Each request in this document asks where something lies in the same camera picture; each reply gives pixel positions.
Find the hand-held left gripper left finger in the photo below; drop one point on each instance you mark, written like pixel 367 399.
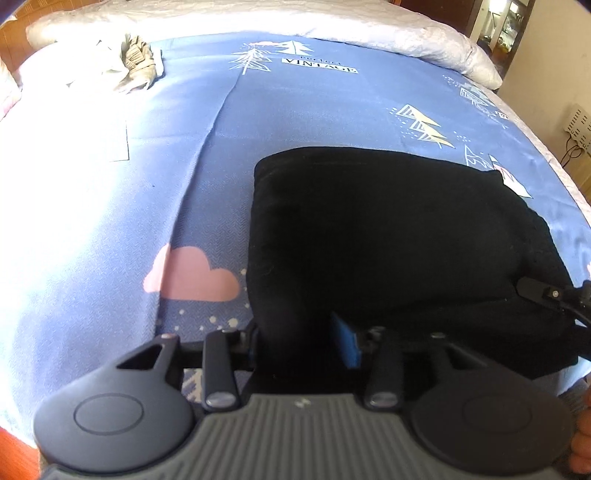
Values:
pixel 221 360

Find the pale green garment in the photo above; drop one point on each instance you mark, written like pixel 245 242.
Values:
pixel 92 60

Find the blue printed bed sheet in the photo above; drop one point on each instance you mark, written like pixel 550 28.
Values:
pixel 184 161

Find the white floral quilt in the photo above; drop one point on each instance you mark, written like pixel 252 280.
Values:
pixel 369 27

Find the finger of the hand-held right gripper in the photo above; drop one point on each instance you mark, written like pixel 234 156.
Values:
pixel 545 291

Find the beige knit garment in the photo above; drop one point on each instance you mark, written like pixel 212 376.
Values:
pixel 138 64

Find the black pants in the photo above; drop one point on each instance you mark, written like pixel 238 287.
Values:
pixel 392 240

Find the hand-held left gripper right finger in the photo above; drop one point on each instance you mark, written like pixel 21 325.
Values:
pixel 346 342

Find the glass display cabinet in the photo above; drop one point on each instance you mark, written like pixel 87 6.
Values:
pixel 512 23

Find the white vented wall box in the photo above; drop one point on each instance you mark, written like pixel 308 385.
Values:
pixel 578 127

